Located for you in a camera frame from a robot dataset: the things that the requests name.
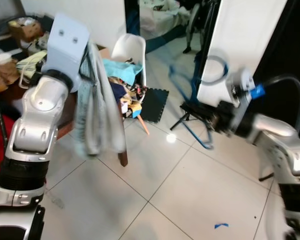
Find plain navy garment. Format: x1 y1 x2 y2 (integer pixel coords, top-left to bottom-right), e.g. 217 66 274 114
109 81 127 102

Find white plastic chair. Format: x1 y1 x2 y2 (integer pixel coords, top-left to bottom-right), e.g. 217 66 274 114
111 33 152 137

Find white bedding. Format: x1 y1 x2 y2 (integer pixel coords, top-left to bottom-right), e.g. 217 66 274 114
140 0 191 41

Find light grey shorts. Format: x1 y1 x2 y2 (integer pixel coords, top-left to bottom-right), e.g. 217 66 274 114
71 39 128 161

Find blue plastic hanger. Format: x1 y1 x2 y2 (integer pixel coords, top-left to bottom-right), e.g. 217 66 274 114
167 54 232 151

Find teal cloth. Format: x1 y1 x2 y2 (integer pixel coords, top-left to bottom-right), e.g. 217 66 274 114
102 58 144 87

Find cardboard box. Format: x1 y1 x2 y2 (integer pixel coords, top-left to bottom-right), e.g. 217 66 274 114
97 44 115 61

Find brown basket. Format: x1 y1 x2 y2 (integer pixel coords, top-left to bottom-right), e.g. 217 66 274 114
8 17 45 44

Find multicoloured item pile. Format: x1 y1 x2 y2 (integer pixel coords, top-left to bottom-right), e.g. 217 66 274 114
121 82 150 120

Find black door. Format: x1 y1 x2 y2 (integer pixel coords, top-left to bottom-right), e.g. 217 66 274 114
250 0 300 143

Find black foam floor mat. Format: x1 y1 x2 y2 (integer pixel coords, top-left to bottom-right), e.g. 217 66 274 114
139 88 170 125

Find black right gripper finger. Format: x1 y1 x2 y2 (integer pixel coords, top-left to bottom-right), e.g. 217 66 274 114
181 102 214 114
187 112 215 126

